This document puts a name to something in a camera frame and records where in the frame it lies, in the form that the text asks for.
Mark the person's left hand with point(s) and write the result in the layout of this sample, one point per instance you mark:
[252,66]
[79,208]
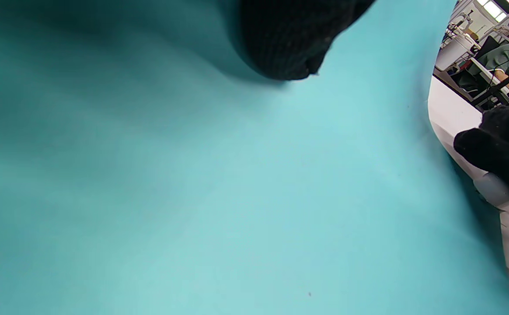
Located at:
[294,35]

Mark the person's right hand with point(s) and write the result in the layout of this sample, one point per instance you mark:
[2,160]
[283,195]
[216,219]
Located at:
[508,144]

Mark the cyan paper document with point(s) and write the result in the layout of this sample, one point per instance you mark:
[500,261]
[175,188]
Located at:
[193,175]

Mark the white cylindrical bottle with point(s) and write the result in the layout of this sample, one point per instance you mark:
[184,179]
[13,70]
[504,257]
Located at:
[453,52]

